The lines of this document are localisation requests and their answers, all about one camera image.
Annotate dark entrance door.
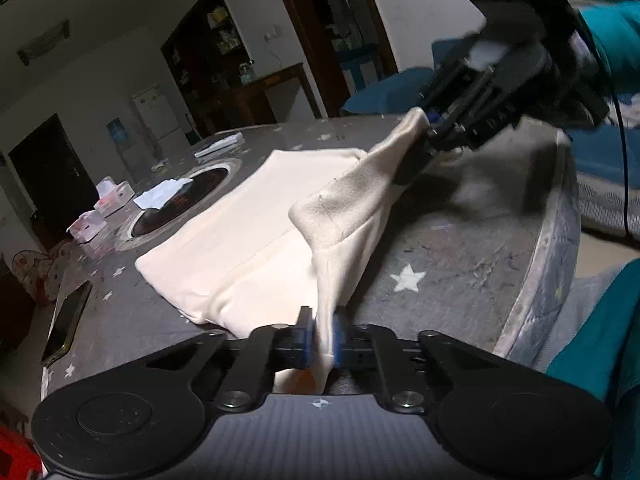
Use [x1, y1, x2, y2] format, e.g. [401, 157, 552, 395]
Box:
[9, 115, 98, 249]

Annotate dark wooden side table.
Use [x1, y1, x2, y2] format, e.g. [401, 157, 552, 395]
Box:
[230, 62, 321, 126]

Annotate cream garment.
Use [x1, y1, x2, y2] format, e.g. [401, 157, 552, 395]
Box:
[136, 107, 431, 393]

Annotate loose white tissue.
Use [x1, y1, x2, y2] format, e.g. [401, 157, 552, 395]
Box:
[134, 178, 193, 210]

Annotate round black induction cooktop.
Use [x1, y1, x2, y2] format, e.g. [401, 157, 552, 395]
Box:
[114, 158, 242, 252]

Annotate white refrigerator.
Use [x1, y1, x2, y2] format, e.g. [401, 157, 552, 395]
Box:
[132, 84, 190, 155]

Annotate water dispenser with blue bottle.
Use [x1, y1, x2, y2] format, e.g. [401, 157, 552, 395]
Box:
[106, 118, 145, 182]

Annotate strawberry print pet bed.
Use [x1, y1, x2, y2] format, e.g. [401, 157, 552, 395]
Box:
[11, 240, 73, 307]

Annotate white remote control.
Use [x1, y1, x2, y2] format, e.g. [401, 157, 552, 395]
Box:
[194, 132, 244, 158]

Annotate pink tissue box with tissue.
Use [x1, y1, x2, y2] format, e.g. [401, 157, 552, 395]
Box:
[93, 177, 134, 217]

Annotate red plastic stool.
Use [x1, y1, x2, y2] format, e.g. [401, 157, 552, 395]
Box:
[0, 425, 42, 480]

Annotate black smartphone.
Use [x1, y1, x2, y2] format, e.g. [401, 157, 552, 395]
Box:
[41, 281, 92, 367]

